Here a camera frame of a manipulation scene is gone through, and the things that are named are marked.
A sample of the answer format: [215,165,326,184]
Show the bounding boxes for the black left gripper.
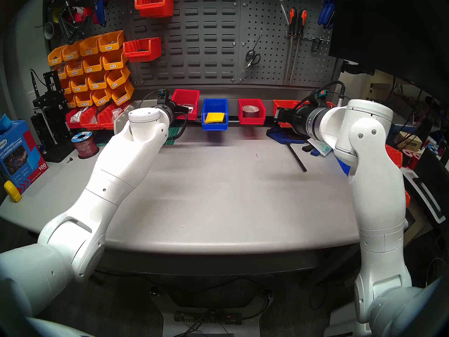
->
[170,102,190,123]

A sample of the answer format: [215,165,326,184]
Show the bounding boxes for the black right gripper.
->
[276,106,313,137]

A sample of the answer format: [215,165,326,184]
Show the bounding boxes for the red bin with blade pack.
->
[171,89,200,121]

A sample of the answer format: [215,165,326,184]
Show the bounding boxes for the red bin with tape roll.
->
[238,99,266,125]

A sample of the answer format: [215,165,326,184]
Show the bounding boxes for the blue bin with yellow pad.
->
[201,99,229,131]

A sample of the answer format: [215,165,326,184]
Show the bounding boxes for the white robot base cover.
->
[324,301,372,337]

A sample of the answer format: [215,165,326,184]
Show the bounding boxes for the blue black clamp tool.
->
[267,125,309,144]

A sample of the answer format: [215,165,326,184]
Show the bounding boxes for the blue hand tool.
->
[94,0,109,27]

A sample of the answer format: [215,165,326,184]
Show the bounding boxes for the orange-red bin with glue sticks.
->
[273,100,300,128]

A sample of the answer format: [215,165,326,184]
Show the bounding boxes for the green cutting mat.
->
[95,126,180,146]

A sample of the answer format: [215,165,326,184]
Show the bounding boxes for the grey pegboard panel with tools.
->
[238,0,339,89]

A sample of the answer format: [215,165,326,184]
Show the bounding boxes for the black flat metal bar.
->
[287,143,308,172]

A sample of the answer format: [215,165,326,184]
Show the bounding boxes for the white pouch green print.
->
[308,138,332,156]

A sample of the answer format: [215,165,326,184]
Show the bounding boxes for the yellow bin labelled M4-0.7 HEX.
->
[111,82,135,106]

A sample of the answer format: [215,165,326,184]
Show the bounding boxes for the large beige plastic bin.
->
[112,104,136,135]

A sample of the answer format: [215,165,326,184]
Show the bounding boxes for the yellow bin labelled M3-6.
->
[106,66,131,90]

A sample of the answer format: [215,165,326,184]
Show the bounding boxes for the orange-red bin with hardware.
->
[80,106,100,130]
[98,103,127,130]

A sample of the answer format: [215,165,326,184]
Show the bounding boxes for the yellow bin labelled M2.5-5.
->
[91,88,113,107]

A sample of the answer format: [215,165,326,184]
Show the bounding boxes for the yellow bin labelled M3-4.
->
[102,49,128,71]

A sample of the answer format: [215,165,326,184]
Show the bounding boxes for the yellow bin labelled M3-8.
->
[87,71,109,91]

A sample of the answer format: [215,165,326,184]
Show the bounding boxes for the yellow bin labelled M3X6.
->
[98,30,125,52]

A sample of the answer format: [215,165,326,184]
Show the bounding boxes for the yellow bin labelled M2.5-6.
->
[74,91,94,108]

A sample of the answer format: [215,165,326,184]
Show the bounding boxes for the yellow bin labelled M4-6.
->
[82,54,105,73]

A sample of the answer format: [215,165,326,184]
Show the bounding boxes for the yellow bin labelled M3-12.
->
[70,75,90,93]

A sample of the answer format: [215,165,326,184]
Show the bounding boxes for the blue spring clamp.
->
[317,1,330,27]
[324,0,336,29]

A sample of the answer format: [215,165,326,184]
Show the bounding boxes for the red bin with screw bags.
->
[66,108,85,129]

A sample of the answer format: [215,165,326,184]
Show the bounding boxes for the grey pegboard panel with tapes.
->
[42,0,139,84]

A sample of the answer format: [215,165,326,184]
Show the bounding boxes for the dark blue storage crate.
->
[390,122,414,142]

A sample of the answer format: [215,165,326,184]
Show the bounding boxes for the yellow bin labelled M3X8 BAG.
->
[61,41,83,61]

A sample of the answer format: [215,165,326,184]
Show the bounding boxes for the cardboard box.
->
[395,131,423,151]

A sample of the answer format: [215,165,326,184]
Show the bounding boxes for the black instrument stand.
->
[32,70,69,140]

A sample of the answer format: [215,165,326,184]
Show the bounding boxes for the black monitor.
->
[328,0,449,101]

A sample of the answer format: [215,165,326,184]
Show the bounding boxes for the red white tape roll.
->
[72,6,93,22]

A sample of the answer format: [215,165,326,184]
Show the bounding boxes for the dark metal clamp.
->
[58,0,92,44]

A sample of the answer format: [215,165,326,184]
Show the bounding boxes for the black block device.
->
[30,112,48,149]

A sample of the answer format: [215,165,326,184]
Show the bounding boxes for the blue red cleaning cloths box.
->
[0,120,49,194]

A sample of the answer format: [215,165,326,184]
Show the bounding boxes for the black power strip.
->
[174,311,242,325]

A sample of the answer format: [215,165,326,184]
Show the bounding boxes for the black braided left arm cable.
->
[168,113,189,141]

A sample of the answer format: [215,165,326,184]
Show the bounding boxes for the grey bench back rail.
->
[135,86,332,117]

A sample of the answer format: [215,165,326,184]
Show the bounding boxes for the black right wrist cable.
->
[298,80,346,110]

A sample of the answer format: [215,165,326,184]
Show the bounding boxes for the black handled scissors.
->
[239,50,262,79]

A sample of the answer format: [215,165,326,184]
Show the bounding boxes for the grey louvered wall panel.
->
[126,0,242,87]

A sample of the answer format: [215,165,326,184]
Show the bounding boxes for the metal wire hook rack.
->
[286,31,331,45]

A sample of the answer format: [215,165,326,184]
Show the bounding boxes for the pale wooden side frame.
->
[365,73,397,103]

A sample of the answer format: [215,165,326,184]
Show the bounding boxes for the orange black handled file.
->
[283,8,298,85]

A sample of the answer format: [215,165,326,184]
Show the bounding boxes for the orange handled screwdrivers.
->
[289,9,307,85]

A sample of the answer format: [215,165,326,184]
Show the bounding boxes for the red black wire spool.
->
[72,131,100,159]

